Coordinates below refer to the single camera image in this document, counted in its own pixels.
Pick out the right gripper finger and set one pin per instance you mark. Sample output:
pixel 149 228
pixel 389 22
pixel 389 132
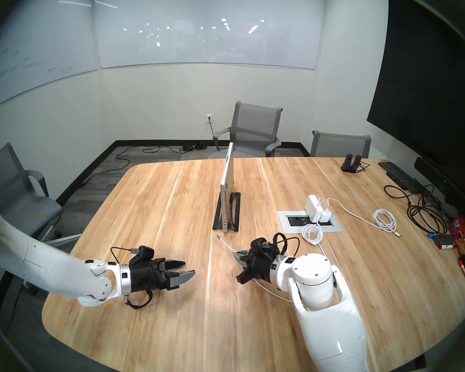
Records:
pixel 241 255
pixel 243 276

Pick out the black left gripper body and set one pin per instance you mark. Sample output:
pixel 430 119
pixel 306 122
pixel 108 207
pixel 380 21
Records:
pixel 145 276

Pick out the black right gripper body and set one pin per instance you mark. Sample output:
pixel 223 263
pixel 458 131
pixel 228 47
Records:
pixel 261 264

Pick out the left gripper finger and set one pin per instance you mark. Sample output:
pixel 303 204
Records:
pixel 180 278
pixel 172 264

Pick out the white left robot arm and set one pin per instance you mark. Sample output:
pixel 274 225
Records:
pixel 42 266

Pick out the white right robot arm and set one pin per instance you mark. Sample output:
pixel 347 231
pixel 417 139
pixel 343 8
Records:
pixel 325 305

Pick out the silver MacBook laptop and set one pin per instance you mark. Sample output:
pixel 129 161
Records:
pixel 226 181

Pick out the black controller charging dock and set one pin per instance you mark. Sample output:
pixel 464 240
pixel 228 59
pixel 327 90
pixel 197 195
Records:
pixel 350 164

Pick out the black vertical laptop stand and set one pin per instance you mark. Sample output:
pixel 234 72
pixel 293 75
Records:
pixel 216 224

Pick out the silver table power outlet box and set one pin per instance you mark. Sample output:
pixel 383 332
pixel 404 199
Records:
pixel 283 224

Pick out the large white power adapter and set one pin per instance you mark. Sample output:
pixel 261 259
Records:
pixel 312 208

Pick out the small white USB charger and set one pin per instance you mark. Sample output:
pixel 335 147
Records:
pixel 324 216

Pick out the grey mesh office chair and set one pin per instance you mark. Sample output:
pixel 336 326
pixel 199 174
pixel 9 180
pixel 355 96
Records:
pixel 7 197
pixel 255 121
pixel 339 144

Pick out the black keyboard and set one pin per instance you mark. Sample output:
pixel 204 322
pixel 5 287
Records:
pixel 399 175

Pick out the red whiteboard marker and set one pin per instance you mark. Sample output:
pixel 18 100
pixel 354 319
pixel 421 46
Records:
pixel 445 247

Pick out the orange marker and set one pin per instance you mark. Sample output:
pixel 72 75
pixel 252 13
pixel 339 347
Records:
pixel 464 270

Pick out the colourful tissue box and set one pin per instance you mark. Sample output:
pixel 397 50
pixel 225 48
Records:
pixel 463 235

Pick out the wide glass whiteboard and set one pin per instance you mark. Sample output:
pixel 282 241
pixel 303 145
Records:
pixel 209 30

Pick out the glass whiteboard with blue writing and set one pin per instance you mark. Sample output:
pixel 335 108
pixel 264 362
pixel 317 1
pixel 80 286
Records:
pixel 35 53

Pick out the large black TV screen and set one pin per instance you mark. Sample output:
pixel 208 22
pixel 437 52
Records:
pixel 438 84

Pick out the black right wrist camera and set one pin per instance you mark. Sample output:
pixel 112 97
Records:
pixel 260 245

